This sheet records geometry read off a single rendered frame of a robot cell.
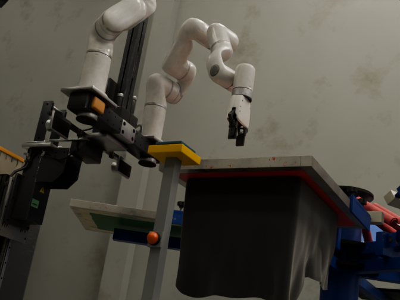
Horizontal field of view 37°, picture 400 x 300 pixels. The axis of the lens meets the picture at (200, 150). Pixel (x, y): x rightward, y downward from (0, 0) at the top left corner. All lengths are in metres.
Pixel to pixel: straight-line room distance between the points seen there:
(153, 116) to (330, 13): 5.57
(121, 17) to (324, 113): 5.20
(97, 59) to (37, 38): 7.97
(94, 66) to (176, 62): 0.50
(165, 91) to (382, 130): 4.66
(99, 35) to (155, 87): 0.43
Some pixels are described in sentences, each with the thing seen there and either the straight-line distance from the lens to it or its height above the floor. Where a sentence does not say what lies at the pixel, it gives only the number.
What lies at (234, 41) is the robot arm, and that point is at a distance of 2.44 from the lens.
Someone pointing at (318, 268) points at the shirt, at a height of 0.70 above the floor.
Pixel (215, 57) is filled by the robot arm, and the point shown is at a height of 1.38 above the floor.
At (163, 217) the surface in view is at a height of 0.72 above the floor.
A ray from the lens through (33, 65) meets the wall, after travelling 9.85.
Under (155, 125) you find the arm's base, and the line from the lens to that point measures 2.46.
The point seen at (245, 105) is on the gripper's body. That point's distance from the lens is 2.13.
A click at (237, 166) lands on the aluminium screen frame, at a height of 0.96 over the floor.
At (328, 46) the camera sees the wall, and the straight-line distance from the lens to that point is 7.59.
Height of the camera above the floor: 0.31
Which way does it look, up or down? 20 degrees up
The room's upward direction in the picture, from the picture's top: 9 degrees clockwise
